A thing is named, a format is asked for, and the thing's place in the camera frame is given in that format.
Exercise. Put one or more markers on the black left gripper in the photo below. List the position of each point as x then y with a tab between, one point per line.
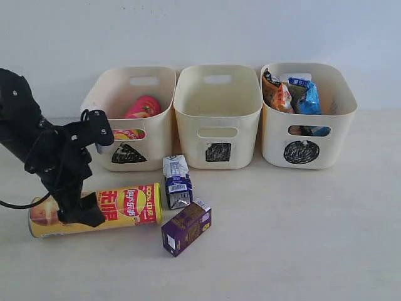
62	168

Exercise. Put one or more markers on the yellow chips can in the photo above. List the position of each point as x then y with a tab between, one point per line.
122	207

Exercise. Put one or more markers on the purple drink carton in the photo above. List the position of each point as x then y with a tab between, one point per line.
186	226

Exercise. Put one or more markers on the blue white milk carton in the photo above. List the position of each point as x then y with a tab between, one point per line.
178	186

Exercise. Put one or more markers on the pink chips can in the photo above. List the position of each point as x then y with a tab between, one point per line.
144	107

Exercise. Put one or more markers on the orange noodle packet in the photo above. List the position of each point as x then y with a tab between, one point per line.
276	93

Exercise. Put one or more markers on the blue noodle packet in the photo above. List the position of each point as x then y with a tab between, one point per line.
305	101

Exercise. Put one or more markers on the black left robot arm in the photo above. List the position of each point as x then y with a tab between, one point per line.
19	110

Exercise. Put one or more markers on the left cream plastic bin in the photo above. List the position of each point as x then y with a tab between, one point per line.
115	92

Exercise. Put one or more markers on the cream plastic bin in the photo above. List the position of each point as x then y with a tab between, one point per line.
338	106
217	108
115	92

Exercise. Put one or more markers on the middle cream plastic bin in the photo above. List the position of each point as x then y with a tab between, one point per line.
217	108

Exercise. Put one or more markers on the right cream plastic bin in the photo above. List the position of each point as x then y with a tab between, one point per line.
338	106

